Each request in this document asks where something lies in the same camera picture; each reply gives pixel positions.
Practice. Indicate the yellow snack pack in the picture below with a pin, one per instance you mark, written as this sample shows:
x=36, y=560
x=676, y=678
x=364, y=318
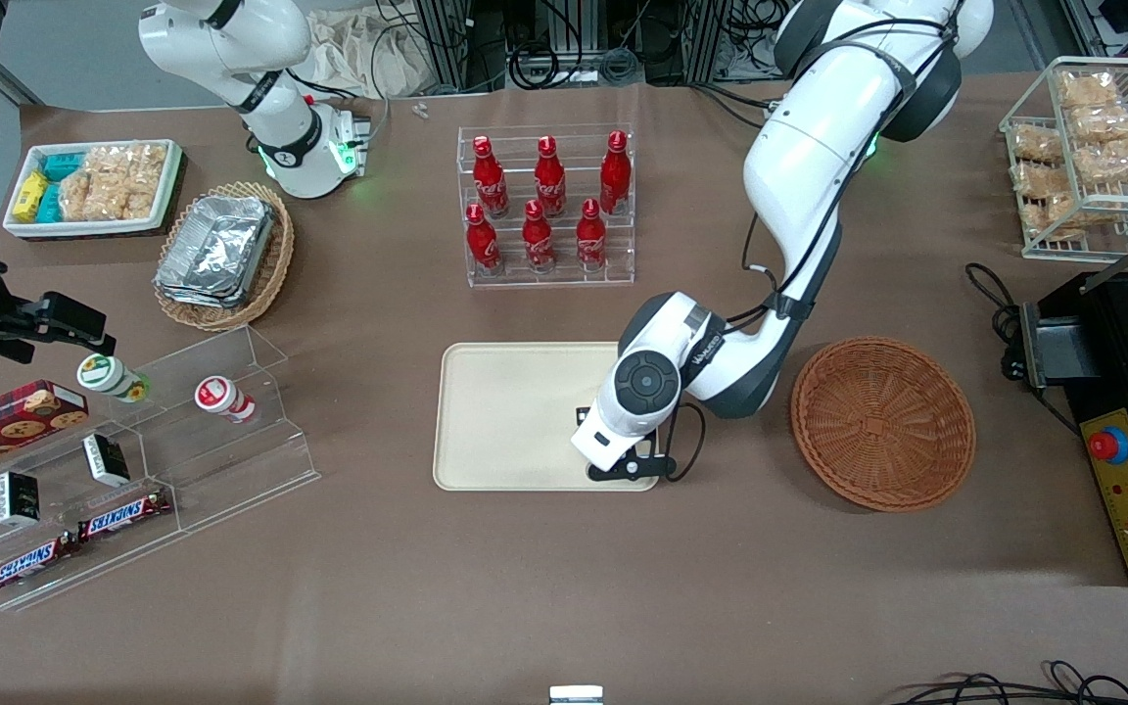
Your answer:
x=30, y=196

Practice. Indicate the brown round wicker basket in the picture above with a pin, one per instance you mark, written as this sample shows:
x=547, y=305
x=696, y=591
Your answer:
x=882, y=426

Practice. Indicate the beige rectangular tray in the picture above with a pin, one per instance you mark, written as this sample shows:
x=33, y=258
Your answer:
x=505, y=416

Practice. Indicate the stacked aluminium foil trays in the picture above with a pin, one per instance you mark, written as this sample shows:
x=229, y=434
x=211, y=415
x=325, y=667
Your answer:
x=216, y=250

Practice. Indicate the clear acrylic bottle rack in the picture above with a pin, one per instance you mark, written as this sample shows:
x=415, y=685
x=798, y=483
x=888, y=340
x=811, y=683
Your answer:
x=549, y=279

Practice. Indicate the red cola bottle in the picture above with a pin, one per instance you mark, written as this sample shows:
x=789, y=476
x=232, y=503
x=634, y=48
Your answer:
x=539, y=243
x=483, y=245
x=550, y=181
x=490, y=181
x=591, y=240
x=615, y=176

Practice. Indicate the small black white carton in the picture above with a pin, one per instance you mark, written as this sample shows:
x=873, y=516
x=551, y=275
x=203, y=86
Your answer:
x=106, y=460
x=18, y=499

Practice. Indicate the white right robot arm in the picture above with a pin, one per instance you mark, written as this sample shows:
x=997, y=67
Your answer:
x=280, y=117

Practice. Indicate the green-capped yogurt bottle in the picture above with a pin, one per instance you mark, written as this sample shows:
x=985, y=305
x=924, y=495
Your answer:
x=109, y=377

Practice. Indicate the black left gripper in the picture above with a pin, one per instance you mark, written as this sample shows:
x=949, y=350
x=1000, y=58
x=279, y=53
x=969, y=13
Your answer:
x=581, y=414

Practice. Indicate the crumpled beige cloth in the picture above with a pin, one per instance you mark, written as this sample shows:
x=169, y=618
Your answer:
x=368, y=54

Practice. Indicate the light oval wicker basket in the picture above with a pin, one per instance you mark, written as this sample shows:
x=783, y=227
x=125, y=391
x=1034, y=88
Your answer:
x=275, y=269

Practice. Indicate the bagged cracker snack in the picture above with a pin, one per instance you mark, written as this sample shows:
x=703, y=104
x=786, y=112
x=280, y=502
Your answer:
x=1088, y=88
x=1049, y=213
x=1112, y=162
x=1107, y=122
x=1036, y=144
x=1042, y=179

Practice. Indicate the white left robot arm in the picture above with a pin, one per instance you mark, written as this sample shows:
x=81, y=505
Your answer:
x=799, y=176

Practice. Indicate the teal snack pack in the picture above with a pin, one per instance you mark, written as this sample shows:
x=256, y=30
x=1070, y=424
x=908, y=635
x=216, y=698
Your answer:
x=63, y=165
x=50, y=204

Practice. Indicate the white rectangular snack tray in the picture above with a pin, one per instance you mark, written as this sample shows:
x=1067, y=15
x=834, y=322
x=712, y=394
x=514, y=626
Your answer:
x=167, y=191

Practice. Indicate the clear acrylic stepped display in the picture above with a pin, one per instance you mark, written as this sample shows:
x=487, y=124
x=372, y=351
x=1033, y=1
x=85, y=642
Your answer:
x=231, y=470

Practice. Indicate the black countertop appliance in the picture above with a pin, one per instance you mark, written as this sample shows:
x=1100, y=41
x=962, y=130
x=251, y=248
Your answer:
x=1107, y=343

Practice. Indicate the Snickers chocolate bar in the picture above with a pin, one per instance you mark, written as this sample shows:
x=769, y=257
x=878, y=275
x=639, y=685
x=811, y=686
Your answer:
x=123, y=516
x=30, y=565

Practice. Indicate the red tartan cookie box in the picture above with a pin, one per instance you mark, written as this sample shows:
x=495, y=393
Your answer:
x=6, y=421

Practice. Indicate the clear bag of rice crackers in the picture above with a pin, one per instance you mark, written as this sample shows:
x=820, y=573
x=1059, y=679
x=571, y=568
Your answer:
x=114, y=181

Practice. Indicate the red-capped yogurt bottle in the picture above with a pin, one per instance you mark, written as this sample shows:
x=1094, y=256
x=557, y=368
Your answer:
x=223, y=398

